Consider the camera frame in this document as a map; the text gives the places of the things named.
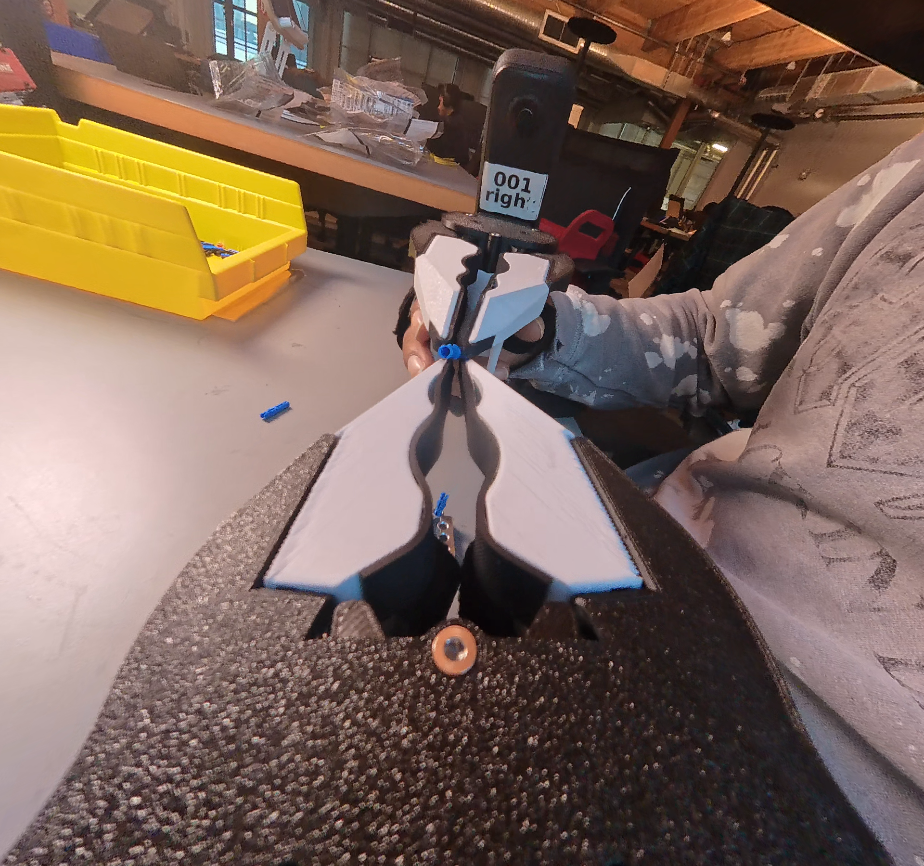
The crumpled printed papers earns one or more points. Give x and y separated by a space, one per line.
346 104

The blue storage crate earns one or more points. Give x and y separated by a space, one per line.
76 39

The black fabric panel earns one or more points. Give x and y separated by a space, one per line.
613 173

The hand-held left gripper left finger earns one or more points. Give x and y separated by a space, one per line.
346 512

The grey desk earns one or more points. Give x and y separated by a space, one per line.
144 447

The black toy set box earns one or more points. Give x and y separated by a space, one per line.
14 14

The grey perforated toy plate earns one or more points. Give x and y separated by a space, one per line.
444 530

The paned window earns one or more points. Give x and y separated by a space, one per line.
234 14

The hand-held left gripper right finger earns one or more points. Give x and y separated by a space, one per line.
563 512

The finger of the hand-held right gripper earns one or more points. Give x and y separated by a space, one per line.
520 295
440 288

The wooden side table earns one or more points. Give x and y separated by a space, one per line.
252 133

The yellow corrugated box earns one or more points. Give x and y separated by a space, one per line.
108 245

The cardboard piece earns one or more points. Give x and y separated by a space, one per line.
646 274

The white jointed arm stand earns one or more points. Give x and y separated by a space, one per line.
278 28

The person in grey hoodie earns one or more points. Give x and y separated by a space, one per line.
830 519

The green plaid cloth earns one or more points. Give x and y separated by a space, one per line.
743 245

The red plastic cart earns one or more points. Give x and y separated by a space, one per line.
585 234

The heap of blue toy pins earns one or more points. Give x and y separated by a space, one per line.
220 249

